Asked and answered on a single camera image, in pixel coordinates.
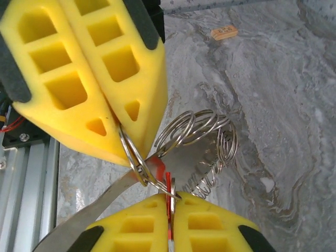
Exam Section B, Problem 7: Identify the small wooden block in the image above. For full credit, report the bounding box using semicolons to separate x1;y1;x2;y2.
211;25;239;41

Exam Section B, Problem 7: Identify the red key tag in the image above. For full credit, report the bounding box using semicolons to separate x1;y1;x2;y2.
150;156;176;246

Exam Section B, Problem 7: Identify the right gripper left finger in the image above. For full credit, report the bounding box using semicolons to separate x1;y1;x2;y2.
33;193;170;252

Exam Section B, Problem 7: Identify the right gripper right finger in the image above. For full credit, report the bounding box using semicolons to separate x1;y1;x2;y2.
172;191;276;252

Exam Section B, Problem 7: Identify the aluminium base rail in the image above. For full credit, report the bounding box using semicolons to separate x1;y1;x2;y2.
0;138;60;252

